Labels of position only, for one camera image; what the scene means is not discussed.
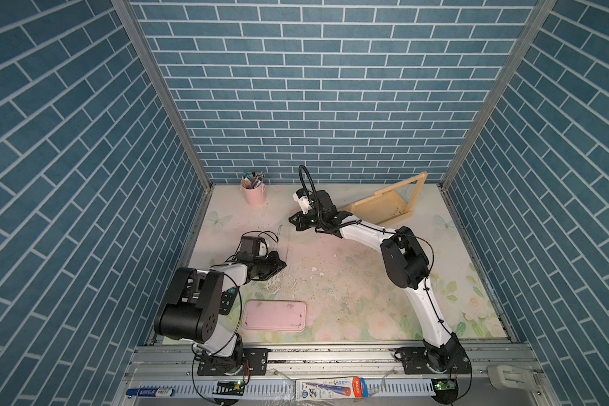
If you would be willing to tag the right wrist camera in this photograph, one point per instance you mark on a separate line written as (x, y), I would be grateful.
(301, 196)

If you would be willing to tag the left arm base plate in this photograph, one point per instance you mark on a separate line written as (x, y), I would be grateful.
(251, 361)

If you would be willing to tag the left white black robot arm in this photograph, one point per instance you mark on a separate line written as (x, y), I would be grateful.
(195, 299)

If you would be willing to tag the pens in cup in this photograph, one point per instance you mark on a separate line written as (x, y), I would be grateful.
(252, 180)

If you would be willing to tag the white plastic bracket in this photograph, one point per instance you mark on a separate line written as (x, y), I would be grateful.
(504, 377)

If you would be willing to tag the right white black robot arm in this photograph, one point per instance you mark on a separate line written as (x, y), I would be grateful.
(406, 264)

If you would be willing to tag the toothpaste box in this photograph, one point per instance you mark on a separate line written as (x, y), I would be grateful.
(336, 388)

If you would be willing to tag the wooden jewelry display stand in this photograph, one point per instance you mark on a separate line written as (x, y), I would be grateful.
(392, 203)

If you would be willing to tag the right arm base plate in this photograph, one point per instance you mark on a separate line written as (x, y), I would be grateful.
(431, 360)

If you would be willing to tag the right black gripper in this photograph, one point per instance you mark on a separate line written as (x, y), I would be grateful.
(299, 226)

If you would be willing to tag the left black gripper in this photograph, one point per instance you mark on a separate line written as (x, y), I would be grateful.
(274, 261)

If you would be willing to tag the black calculator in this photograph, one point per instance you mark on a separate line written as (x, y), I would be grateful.
(228, 298)

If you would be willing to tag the pink plastic tray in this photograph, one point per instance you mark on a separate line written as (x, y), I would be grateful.
(282, 316)

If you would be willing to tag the pink pen holder cup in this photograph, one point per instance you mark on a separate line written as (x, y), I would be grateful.
(253, 195)

